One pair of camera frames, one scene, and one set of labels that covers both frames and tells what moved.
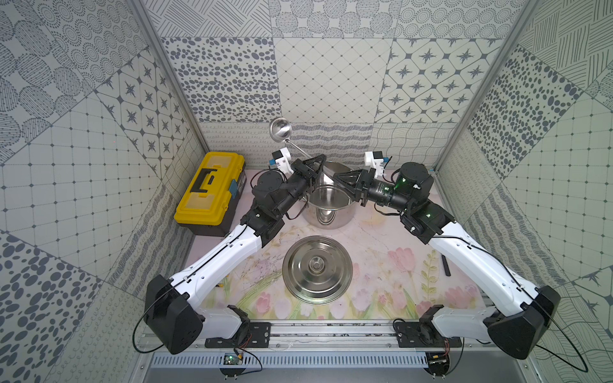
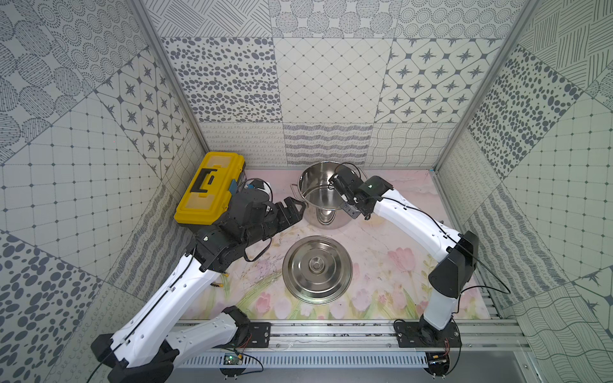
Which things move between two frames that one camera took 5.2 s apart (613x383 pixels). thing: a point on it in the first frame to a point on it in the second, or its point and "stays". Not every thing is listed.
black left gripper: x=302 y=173 to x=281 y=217
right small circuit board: x=438 y=363 stays
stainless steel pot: x=330 y=206 stays
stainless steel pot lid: x=317 y=270 stays
